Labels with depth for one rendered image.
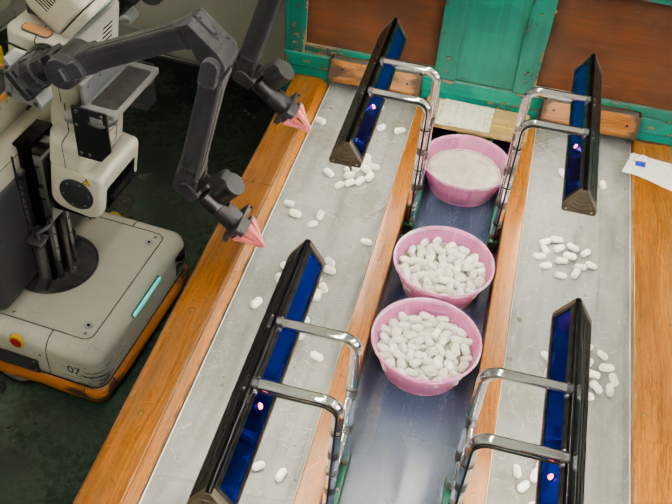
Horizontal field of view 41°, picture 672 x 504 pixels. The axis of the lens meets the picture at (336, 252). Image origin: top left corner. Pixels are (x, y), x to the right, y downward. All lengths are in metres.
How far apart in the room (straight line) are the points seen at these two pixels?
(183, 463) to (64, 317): 1.04
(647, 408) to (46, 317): 1.75
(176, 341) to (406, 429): 0.57
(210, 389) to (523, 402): 0.72
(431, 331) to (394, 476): 0.40
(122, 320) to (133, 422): 0.90
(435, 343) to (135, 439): 0.75
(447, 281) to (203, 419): 0.74
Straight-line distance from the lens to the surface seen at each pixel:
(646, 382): 2.23
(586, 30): 2.80
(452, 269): 2.38
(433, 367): 2.13
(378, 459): 2.05
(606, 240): 2.59
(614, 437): 2.13
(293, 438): 1.98
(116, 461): 1.94
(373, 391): 2.15
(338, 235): 2.42
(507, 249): 2.43
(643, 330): 2.34
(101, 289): 2.94
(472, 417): 1.77
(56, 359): 2.85
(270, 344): 1.66
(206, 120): 2.04
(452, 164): 2.73
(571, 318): 1.82
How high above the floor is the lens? 2.37
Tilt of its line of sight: 44 degrees down
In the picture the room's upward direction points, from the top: 5 degrees clockwise
